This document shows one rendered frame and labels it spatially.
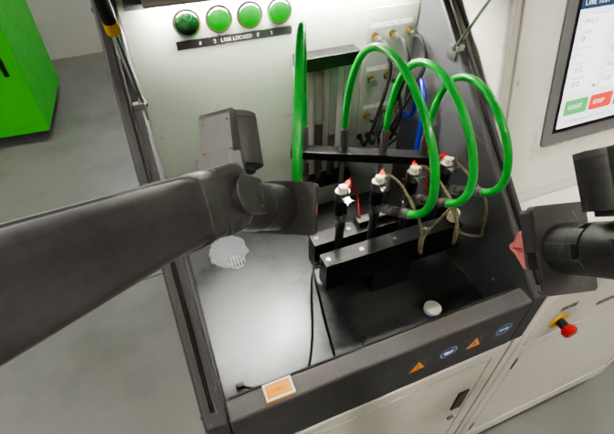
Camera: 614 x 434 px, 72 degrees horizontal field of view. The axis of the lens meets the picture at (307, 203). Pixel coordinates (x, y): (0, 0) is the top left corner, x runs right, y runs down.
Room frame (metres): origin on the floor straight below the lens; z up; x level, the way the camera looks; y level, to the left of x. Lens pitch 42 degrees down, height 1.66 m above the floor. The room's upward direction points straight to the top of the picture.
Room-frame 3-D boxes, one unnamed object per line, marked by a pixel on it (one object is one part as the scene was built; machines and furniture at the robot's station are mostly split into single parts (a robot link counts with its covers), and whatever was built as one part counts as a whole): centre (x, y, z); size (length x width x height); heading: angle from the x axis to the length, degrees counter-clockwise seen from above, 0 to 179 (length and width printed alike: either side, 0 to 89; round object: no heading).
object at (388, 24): (0.95, -0.19, 1.20); 0.13 x 0.03 x 0.31; 112
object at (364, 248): (0.66, -0.18, 0.91); 0.34 x 0.10 x 0.15; 112
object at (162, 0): (0.86, 0.03, 1.43); 0.54 x 0.03 x 0.02; 112
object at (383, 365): (0.40, -0.16, 0.87); 0.62 x 0.04 x 0.16; 112
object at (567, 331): (0.52, -0.59, 0.80); 0.05 x 0.04 x 0.05; 112
